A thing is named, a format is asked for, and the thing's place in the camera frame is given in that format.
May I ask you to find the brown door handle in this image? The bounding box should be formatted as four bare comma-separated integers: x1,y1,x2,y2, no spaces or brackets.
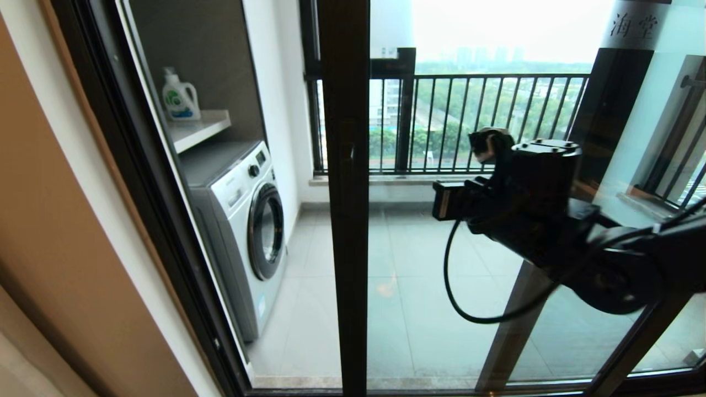
338,144,357,221

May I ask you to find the dark brown glass sliding door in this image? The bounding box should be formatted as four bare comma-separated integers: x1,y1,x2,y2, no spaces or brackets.
317,0,706,397

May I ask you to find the grey stone window sill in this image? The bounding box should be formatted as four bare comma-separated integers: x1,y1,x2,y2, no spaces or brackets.
309,173,480,187

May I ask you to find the black balcony railing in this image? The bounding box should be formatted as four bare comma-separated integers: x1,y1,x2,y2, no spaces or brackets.
306,73,591,176

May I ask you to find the white front-load washing machine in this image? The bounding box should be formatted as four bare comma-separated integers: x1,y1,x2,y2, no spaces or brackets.
178,141,288,344

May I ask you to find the white shelf board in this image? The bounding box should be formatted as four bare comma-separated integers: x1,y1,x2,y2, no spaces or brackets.
168,109,232,155

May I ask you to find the dark brown cabinet niche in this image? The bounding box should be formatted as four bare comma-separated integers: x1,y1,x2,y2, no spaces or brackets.
119,0,266,166

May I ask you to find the white detergent bottle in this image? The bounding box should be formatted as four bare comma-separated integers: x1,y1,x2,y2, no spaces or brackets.
162,68,201,122

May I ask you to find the white curtain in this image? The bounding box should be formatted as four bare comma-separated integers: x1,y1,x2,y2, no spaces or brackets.
0,287,95,397

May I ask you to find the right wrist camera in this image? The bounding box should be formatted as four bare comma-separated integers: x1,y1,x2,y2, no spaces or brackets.
469,127,515,164

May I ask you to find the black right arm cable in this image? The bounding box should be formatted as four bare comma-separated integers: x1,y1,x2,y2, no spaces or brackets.
444,196,706,325

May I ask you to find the dark balcony window frame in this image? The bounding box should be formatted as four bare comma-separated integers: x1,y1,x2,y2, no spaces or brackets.
298,0,418,175

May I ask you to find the brown sliding door frame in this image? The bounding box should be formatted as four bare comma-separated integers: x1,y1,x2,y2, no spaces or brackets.
475,0,671,393

